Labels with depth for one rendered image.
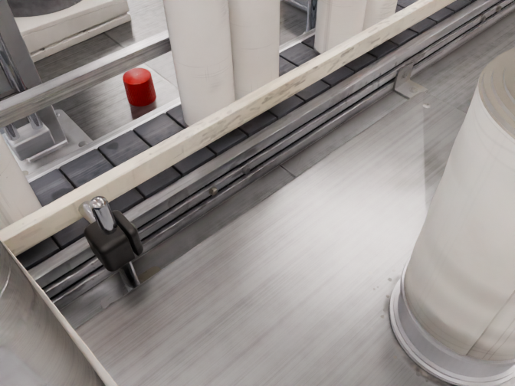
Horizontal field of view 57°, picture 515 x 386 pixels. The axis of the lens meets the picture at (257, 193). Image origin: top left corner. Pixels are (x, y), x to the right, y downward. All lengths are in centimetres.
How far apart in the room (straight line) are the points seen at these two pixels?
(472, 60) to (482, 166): 49
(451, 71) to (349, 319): 41
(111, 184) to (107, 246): 7
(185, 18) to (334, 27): 20
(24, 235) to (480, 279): 29
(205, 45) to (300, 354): 24
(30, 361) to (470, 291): 19
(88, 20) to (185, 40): 35
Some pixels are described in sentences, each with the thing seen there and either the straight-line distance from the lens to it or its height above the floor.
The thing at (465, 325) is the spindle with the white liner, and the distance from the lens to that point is 28.
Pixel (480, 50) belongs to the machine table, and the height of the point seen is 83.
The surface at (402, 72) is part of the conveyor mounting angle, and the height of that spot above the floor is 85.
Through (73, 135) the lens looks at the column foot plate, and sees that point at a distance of 56.
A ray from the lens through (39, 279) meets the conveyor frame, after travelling 39.
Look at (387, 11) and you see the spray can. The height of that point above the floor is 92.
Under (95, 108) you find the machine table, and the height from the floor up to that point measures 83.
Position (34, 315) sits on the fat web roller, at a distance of 17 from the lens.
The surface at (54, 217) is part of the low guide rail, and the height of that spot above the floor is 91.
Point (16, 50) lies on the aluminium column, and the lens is 49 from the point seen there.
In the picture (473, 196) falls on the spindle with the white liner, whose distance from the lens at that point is 22.
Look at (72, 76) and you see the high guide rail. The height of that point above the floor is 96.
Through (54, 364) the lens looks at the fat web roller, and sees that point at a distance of 19.
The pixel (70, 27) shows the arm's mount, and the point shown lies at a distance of 72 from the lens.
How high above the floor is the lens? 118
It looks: 48 degrees down
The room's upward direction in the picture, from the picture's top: 2 degrees counter-clockwise
